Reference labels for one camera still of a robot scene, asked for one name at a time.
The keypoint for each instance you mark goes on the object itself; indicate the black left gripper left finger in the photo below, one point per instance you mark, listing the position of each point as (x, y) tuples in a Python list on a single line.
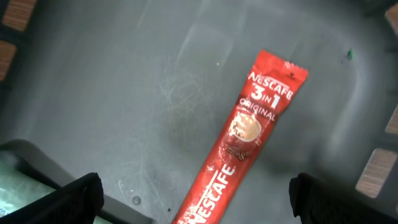
[(77, 202)]

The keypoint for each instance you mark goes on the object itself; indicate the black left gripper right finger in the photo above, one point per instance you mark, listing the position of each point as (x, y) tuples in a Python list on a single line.
[(317, 203)]

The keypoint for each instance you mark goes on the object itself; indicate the red Nescafe coffee stick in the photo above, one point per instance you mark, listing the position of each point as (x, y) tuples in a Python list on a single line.
[(268, 89)]

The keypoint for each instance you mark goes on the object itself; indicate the grey plastic mesh basket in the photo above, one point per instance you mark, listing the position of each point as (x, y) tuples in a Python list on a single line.
[(138, 91)]

